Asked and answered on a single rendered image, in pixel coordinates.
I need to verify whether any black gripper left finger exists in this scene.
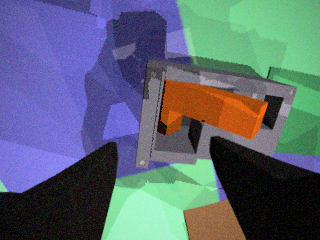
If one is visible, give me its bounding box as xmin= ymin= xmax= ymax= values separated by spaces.
xmin=0 ymin=142 xmax=118 ymax=240

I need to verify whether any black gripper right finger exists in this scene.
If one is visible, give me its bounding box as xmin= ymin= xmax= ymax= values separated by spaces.
xmin=209 ymin=136 xmax=320 ymax=240

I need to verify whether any orange l-shaped part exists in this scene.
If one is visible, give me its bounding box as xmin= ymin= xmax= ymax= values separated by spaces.
xmin=157 ymin=79 xmax=268 ymax=139

